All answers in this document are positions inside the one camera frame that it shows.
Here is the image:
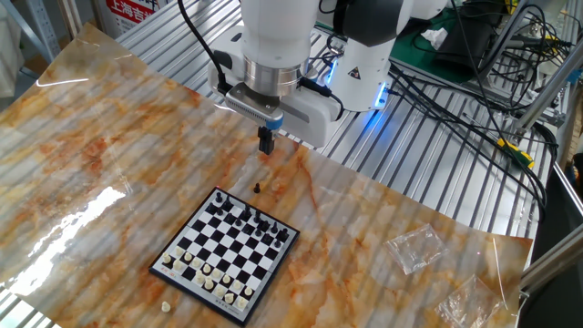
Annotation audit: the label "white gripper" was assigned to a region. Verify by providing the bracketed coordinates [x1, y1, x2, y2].
[257, 88, 344, 157]

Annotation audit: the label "black white magnetic chessboard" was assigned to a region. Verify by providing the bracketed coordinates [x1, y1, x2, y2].
[148, 186, 302, 327]

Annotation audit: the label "silver blue-capped sensor bar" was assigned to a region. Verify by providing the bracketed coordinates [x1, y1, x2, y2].
[224, 83, 284, 132]

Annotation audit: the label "orange marble pattern mat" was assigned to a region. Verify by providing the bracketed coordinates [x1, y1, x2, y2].
[0, 22, 534, 328]

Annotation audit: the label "green table mat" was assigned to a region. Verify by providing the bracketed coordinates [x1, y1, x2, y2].
[389, 5, 478, 86]

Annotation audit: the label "clear plastic zip bag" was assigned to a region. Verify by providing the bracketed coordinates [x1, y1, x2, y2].
[383, 222, 450, 276]
[435, 272, 506, 328]

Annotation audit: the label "red white printed sign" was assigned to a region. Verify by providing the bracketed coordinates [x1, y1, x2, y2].
[97, 0, 161, 40]

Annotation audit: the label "crumpled white tissue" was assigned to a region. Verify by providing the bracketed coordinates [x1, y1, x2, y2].
[419, 26, 450, 51]

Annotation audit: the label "black rectangular device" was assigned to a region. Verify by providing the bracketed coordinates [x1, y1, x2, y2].
[432, 15, 500, 77]

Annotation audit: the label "light wooden slat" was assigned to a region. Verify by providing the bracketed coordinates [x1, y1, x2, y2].
[56, 0, 83, 40]

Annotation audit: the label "yellow black screwdriver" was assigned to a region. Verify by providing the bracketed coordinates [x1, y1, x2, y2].
[462, 112, 537, 170]

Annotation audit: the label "grey metal bar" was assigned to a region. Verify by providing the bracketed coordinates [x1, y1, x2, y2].
[476, 0, 543, 83]

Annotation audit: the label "black camera cable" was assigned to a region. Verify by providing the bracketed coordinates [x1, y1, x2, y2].
[176, 0, 233, 96]

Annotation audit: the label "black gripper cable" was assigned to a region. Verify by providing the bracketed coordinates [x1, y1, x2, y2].
[298, 77, 346, 122]

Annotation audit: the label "black cable bundle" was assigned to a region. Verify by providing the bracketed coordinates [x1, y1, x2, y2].
[386, 61, 547, 224]

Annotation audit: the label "grey metal shelf post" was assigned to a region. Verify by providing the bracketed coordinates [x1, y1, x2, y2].
[0, 0, 63, 65]

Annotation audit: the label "tangled black cables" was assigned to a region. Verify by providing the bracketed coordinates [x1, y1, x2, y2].
[473, 0, 575, 115]

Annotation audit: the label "aluminium extrusion post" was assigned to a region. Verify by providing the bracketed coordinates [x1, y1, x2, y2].
[520, 235, 583, 293]
[512, 43, 583, 138]

